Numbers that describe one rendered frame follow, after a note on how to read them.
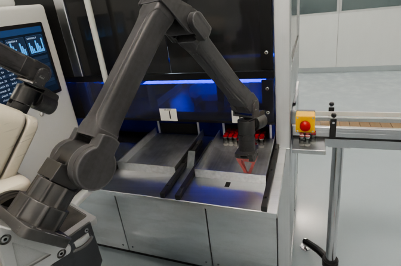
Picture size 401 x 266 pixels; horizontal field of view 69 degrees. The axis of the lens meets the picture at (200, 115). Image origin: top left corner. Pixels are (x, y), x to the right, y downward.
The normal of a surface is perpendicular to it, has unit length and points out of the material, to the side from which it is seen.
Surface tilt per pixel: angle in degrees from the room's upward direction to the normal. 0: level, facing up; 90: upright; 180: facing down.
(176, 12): 87
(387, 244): 0
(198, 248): 90
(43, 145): 90
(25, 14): 90
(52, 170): 37
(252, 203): 0
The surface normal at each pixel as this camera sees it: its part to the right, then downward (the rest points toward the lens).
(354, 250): -0.11, -0.92
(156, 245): -0.33, 0.38
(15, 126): 0.80, 0.14
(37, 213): 0.41, -0.18
